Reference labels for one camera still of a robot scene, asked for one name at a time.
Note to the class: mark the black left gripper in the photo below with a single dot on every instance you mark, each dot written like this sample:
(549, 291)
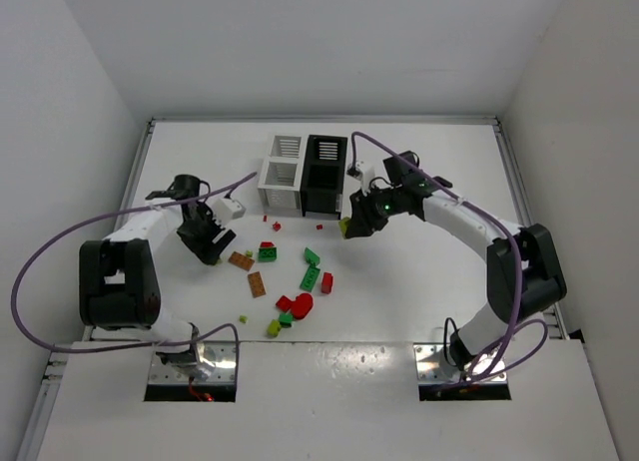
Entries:
(203, 234)

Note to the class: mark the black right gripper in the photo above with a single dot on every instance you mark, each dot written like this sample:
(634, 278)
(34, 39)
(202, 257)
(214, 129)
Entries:
(359, 214)

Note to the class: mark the lime square lego brick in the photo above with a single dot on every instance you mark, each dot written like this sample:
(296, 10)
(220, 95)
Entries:
(343, 225)

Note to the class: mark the brown lego plate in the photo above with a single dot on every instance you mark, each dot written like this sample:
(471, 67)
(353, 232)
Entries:
(241, 261)
(256, 284)

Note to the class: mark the green square lego brick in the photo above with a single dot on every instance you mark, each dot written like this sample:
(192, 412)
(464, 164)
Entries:
(267, 252)

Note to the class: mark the green slope lego brick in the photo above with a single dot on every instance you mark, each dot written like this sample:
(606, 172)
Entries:
(311, 257)

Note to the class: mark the red rectangular lego brick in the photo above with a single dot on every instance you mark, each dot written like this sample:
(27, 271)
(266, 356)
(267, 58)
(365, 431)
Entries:
(327, 281)

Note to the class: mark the green lego plate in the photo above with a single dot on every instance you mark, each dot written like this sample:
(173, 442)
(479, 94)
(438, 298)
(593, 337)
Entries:
(310, 278)

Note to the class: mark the small red lego brick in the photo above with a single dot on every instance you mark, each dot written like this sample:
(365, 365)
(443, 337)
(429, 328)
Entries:
(284, 304)

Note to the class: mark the red rounded lego brick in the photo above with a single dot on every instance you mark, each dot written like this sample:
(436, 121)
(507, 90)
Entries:
(302, 305)

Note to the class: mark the lime curved lego brick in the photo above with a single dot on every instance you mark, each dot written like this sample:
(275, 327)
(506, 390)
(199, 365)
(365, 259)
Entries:
(274, 329)

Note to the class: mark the small green lego brick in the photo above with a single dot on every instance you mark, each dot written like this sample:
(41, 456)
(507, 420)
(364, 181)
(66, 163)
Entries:
(286, 320)

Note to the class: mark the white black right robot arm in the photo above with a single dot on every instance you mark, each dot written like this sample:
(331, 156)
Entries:
(523, 271)

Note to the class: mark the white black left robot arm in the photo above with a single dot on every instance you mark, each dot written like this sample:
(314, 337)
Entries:
(118, 284)

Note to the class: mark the black slatted container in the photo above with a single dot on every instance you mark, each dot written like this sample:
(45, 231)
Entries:
(323, 176)

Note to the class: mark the white slatted container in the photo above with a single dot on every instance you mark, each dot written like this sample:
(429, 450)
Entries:
(280, 179)

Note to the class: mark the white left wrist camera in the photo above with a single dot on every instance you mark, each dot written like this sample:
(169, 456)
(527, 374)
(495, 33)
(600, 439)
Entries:
(226, 210)

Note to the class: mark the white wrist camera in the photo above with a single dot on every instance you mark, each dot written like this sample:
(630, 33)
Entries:
(226, 210)
(363, 172)

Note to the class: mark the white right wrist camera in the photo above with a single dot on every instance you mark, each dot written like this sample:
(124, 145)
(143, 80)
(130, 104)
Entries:
(363, 172)

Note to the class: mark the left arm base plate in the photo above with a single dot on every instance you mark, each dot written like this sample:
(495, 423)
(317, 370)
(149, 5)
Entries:
(210, 363)

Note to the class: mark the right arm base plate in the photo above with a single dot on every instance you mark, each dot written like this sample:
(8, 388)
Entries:
(436, 367)

